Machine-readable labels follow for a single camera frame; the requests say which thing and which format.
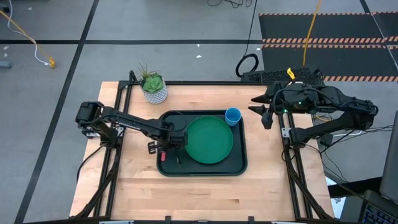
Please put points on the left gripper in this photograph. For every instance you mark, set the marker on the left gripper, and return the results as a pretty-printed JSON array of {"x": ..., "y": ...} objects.
[{"x": 174, "y": 135}]

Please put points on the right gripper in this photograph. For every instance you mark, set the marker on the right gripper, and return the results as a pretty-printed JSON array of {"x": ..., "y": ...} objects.
[{"x": 295, "y": 96}]

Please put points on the blue cup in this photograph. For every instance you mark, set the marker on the blue cup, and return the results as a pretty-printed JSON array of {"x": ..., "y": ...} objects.
[{"x": 233, "y": 116}]

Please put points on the green plate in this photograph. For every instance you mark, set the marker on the green plate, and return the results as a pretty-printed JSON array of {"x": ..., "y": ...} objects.
[{"x": 208, "y": 140}]

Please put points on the dark green tray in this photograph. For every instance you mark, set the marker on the dark green tray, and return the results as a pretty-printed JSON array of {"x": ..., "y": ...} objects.
[{"x": 217, "y": 169}]

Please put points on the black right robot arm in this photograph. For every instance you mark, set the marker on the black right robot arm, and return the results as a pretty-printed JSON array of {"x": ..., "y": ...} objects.
[{"x": 342, "y": 124}]

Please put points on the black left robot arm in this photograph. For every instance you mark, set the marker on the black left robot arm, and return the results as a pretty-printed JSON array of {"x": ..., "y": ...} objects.
[{"x": 130, "y": 123}]

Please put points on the black perforated box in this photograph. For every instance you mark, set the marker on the black perforated box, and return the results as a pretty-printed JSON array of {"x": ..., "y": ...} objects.
[{"x": 264, "y": 75}]

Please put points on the yellow tag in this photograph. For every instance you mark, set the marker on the yellow tag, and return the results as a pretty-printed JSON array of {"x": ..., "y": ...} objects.
[{"x": 291, "y": 73}]

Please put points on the succulent in patterned pot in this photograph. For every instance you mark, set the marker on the succulent in patterned pot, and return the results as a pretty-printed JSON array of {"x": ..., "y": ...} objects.
[{"x": 153, "y": 84}]

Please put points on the black power adapter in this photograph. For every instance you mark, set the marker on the black power adapter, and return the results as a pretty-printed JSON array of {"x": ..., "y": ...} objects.
[{"x": 326, "y": 140}]

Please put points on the black clamp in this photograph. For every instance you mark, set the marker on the black clamp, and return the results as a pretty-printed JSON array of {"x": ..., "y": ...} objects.
[
  {"x": 251, "y": 219},
  {"x": 168, "y": 219}
]

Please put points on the black hazard-striped floor mat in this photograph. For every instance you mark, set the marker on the black hazard-striped floor mat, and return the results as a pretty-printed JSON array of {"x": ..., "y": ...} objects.
[{"x": 342, "y": 28}]

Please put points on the white paper sheet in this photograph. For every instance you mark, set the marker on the white paper sheet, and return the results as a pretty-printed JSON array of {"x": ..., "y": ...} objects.
[{"x": 337, "y": 202}]

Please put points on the grey monitor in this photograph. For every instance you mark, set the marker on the grey monitor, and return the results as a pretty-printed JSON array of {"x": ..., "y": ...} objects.
[{"x": 391, "y": 161}]

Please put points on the laptop keyboard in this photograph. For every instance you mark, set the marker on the laptop keyboard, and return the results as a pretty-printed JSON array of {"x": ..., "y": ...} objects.
[{"x": 376, "y": 214}]

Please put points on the grey floor object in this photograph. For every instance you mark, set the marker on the grey floor object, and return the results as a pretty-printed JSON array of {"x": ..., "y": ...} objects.
[{"x": 4, "y": 64}]

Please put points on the black aluminium table frame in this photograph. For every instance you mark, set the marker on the black aluminium table frame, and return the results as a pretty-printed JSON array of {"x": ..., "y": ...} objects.
[{"x": 202, "y": 83}]

